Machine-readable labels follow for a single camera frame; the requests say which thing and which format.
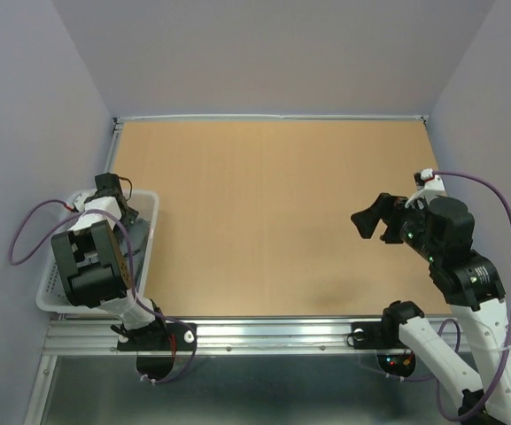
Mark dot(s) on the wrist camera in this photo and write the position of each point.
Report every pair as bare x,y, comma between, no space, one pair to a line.
85,201
429,186

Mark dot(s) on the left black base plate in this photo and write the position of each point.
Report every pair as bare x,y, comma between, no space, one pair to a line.
156,338

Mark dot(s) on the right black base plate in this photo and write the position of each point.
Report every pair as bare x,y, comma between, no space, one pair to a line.
373,335

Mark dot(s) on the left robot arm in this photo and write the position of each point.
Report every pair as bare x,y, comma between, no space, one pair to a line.
100,261

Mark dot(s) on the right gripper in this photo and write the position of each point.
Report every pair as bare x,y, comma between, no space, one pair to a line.
383,206

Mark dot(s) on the aluminium mounting rail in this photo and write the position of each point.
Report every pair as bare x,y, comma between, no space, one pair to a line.
92,336

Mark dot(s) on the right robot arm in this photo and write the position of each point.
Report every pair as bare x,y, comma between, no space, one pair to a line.
440,231

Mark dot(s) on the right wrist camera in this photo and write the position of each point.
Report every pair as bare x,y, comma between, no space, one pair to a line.
429,186

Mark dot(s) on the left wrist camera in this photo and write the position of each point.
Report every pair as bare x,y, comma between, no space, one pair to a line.
85,201

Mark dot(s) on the grey long sleeve shirt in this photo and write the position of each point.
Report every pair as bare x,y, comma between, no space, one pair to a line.
138,237

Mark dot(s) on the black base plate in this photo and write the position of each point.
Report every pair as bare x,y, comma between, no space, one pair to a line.
373,335
156,338

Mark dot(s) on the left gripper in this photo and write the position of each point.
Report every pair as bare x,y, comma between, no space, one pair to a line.
130,218

